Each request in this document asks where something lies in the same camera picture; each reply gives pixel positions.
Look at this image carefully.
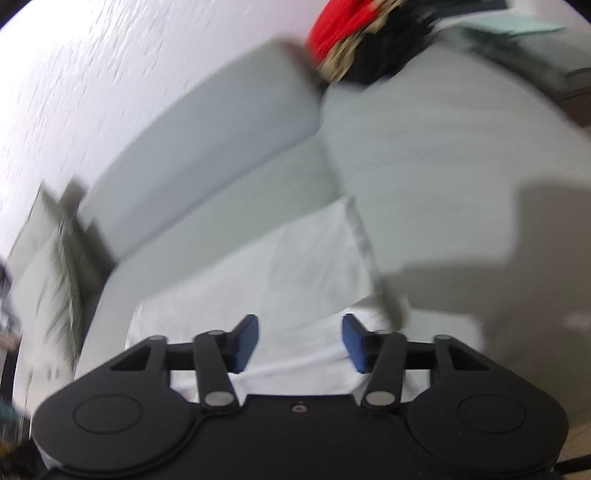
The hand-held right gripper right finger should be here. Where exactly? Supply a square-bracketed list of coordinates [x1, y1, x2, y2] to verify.
[342, 313, 491, 411]

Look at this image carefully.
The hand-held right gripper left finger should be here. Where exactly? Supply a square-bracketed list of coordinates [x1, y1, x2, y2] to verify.
[108, 314, 259, 411]

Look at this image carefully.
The white script print T-shirt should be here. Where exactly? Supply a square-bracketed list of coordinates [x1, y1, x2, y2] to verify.
[124, 196, 411, 402]

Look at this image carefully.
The grey sofa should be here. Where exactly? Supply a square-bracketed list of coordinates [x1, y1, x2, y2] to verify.
[9, 28, 591, 480]

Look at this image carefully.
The beige folded garment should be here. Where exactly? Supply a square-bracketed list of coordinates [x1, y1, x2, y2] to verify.
[318, 14, 393, 85]

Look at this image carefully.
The black folded garment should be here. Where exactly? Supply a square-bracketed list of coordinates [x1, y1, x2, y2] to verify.
[344, 0, 444, 86]

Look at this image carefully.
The red folded garment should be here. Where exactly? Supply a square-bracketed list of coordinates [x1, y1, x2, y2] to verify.
[307, 0, 393, 61]

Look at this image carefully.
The light green sheet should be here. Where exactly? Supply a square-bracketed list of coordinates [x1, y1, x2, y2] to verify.
[455, 11, 566, 38]

